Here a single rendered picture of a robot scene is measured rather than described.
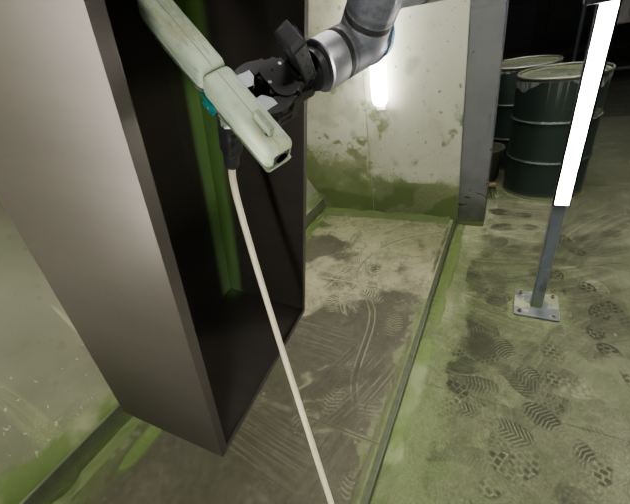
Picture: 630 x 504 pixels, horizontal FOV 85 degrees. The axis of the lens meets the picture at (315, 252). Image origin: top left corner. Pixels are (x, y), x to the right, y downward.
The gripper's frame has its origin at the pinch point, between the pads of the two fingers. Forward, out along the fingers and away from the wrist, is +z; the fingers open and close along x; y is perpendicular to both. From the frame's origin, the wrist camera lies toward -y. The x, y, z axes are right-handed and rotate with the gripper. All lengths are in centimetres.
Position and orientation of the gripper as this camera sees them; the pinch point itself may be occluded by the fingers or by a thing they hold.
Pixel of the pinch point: (223, 110)
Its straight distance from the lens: 58.2
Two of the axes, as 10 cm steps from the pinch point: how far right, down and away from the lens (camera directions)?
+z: -7.3, 5.9, -3.5
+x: -6.4, -7.6, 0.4
